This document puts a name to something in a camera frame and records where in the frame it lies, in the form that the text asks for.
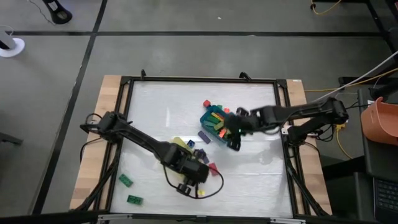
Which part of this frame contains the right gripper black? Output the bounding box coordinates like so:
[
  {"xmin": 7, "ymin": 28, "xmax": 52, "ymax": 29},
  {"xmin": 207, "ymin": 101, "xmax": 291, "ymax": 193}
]
[{"xmin": 225, "ymin": 106, "xmax": 261, "ymax": 152}]

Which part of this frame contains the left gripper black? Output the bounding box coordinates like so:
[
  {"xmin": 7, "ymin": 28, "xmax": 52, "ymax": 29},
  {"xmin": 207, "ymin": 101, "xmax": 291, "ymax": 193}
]
[{"xmin": 161, "ymin": 144, "xmax": 210, "ymax": 196}]

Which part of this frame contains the large red stud brick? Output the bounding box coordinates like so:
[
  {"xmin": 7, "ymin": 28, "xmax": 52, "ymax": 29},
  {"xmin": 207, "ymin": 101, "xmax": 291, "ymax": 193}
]
[{"xmin": 207, "ymin": 162, "xmax": 220, "ymax": 177}]

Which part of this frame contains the large green stud brick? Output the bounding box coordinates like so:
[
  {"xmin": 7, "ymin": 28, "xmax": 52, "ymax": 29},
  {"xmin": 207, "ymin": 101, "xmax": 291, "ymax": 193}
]
[
  {"xmin": 126, "ymin": 194, "xmax": 145, "ymax": 206},
  {"xmin": 118, "ymin": 173, "xmax": 134, "ymax": 188}
]

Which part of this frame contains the yellow translucent plastic bin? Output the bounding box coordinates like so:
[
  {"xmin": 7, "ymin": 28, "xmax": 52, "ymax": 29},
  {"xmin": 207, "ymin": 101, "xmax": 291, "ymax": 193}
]
[{"xmin": 170, "ymin": 136, "xmax": 195, "ymax": 156}]

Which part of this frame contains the teal plastic bin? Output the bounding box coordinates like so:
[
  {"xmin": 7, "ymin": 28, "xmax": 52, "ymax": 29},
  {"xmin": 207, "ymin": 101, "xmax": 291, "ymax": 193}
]
[{"xmin": 199, "ymin": 105, "xmax": 242, "ymax": 144}]

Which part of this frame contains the black and silver crossbar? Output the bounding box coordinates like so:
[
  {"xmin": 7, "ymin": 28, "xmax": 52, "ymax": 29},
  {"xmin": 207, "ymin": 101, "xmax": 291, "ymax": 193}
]
[{"xmin": 0, "ymin": 210, "xmax": 374, "ymax": 224}]

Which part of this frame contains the white table cover sheet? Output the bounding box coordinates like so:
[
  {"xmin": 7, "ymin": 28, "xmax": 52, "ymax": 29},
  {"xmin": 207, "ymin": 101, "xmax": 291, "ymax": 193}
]
[{"xmin": 110, "ymin": 80, "xmax": 295, "ymax": 218}]

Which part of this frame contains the orange plastic tub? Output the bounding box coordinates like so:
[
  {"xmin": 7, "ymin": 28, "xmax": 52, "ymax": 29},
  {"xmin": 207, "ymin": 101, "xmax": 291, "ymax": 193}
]
[{"xmin": 361, "ymin": 96, "xmax": 398, "ymax": 147}]

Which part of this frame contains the black side desk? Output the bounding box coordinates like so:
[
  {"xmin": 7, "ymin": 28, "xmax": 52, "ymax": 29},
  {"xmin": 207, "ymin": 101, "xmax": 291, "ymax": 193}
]
[{"xmin": 322, "ymin": 85, "xmax": 398, "ymax": 224}]

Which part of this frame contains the black keyboard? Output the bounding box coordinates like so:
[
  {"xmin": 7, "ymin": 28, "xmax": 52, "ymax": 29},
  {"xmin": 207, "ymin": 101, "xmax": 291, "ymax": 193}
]
[{"xmin": 373, "ymin": 177, "xmax": 398, "ymax": 223}]

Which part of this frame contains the black metal stand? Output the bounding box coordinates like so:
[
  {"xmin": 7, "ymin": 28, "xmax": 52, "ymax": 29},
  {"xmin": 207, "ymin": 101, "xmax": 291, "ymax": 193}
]
[{"xmin": 365, "ymin": 0, "xmax": 398, "ymax": 55}]

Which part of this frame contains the black furniture leg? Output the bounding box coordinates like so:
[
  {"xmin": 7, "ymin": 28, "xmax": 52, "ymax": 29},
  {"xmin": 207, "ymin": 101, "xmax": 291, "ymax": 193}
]
[{"xmin": 0, "ymin": 131, "xmax": 24, "ymax": 146}]

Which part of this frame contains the black stand base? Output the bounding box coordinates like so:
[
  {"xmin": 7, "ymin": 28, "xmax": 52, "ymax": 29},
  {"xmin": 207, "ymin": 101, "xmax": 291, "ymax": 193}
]
[{"xmin": 42, "ymin": 0, "xmax": 73, "ymax": 26}]

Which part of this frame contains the white round stand base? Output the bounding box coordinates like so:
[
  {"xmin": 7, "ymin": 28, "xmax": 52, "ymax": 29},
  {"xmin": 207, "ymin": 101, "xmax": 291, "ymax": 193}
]
[{"xmin": 0, "ymin": 26, "xmax": 26, "ymax": 58}]

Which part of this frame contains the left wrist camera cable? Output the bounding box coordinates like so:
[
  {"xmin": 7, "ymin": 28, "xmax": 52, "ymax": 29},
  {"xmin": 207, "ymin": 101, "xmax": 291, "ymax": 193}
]
[{"xmin": 162, "ymin": 164, "xmax": 224, "ymax": 200}]

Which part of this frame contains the black metal table frame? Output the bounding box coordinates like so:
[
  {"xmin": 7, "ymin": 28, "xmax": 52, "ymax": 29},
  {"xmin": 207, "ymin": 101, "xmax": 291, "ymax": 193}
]
[{"xmin": 72, "ymin": 74, "xmax": 332, "ymax": 218}]

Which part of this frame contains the orange cable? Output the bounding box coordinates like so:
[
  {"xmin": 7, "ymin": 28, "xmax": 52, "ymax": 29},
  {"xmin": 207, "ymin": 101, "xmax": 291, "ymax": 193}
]
[{"xmin": 303, "ymin": 67, "xmax": 398, "ymax": 93}]

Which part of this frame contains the yellow cable with plug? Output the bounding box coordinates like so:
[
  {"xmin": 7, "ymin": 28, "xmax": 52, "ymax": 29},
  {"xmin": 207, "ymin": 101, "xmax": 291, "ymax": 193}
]
[{"xmin": 334, "ymin": 123, "xmax": 354, "ymax": 160}]

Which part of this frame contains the yellow floor cable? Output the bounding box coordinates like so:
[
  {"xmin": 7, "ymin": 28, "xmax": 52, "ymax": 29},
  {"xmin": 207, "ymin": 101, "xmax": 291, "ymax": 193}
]
[{"xmin": 310, "ymin": 0, "xmax": 343, "ymax": 16}]

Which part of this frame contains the white cable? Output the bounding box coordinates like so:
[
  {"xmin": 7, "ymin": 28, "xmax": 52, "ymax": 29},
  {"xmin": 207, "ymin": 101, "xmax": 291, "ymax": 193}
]
[{"xmin": 307, "ymin": 50, "xmax": 398, "ymax": 105}]

